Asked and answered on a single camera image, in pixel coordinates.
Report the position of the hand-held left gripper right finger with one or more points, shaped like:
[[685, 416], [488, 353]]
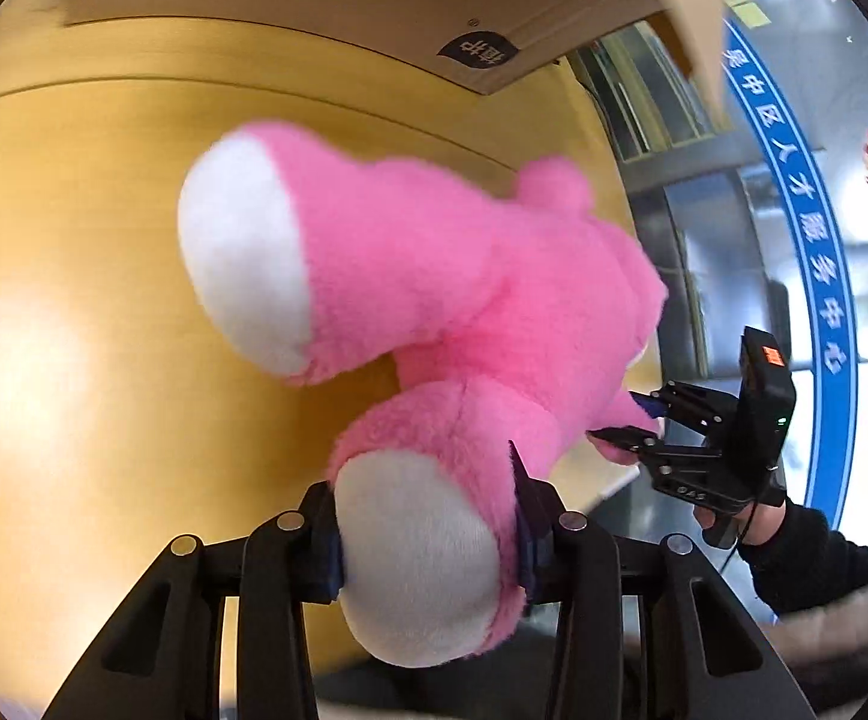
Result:
[[527, 544]]

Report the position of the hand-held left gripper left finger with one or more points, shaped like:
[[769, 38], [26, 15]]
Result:
[[326, 555]]

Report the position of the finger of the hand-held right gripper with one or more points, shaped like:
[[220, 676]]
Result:
[[666, 446], [685, 405]]

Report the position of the pink plush toy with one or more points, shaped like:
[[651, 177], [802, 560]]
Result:
[[419, 277]]

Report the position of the person's right forearm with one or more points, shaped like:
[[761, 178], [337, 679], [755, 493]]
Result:
[[816, 562]]

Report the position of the wooden desktop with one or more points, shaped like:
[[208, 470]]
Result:
[[66, 240]]

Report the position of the person's right hand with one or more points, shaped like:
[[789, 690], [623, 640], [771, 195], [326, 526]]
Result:
[[765, 519]]

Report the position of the blue banner strip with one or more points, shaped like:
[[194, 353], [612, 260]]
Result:
[[816, 240]]

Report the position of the person's grey jacket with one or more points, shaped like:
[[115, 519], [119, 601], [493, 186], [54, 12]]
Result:
[[846, 660]]

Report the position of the yellow sticky note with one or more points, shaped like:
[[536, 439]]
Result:
[[758, 16], [742, 6]]

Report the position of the glass door metal frame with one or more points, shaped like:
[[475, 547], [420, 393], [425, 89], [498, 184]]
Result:
[[674, 165]]

